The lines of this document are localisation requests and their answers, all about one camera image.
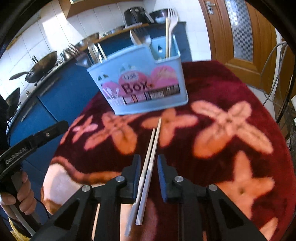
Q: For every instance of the white plastic fork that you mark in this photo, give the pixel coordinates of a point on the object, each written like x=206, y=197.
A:
x=173, y=21

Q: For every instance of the person left hand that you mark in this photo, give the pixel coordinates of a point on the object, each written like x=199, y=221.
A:
x=25, y=196

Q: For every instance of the wooden chopstick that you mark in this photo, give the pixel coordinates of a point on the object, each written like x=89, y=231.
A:
x=102, y=52
x=167, y=36

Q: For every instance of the red floral table cloth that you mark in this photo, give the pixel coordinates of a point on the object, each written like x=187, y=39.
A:
x=222, y=136

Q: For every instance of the black wok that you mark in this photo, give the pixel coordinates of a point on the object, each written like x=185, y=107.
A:
x=39, y=70

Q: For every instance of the steel mixing bowl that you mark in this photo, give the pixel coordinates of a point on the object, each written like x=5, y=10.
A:
x=91, y=38

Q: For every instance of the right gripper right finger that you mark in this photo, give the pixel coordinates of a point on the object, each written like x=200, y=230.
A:
x=204, y=213

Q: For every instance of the wooden door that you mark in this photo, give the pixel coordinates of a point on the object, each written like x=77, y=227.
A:
x=242, y=39

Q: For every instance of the small steel bowl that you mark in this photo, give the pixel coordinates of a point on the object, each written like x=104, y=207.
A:
x=115, y=30

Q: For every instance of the steel kettle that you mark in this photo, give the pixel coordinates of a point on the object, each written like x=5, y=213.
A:
x=65, y=55

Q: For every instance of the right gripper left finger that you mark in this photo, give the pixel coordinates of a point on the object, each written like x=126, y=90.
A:
x=94, y=213

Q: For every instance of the black air fryer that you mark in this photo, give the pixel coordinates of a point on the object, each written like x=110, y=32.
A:
x=136, y=15

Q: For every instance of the silver door handle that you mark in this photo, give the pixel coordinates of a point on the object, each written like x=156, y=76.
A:
x=210, y=7

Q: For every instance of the light blue utensil box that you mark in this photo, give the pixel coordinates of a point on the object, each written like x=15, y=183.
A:
x=140, y=79

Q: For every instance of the black rice cooker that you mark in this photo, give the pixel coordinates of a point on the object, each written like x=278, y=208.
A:
x=159, y=16

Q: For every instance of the blue base cabinets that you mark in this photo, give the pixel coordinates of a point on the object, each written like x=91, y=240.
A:
x=64, y=94

